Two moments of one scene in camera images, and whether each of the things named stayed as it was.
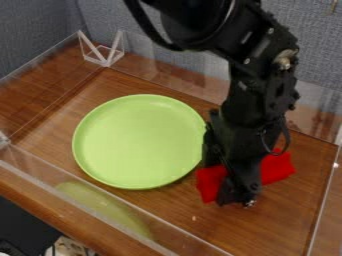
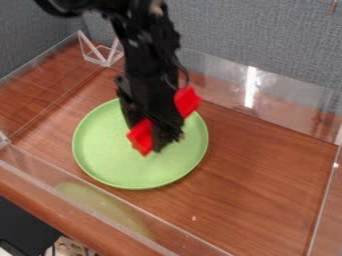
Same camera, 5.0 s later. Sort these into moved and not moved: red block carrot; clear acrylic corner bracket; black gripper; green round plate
Moved: black gripper; red block carrot
Not moved: green round plate; clear acrylic corner bracket
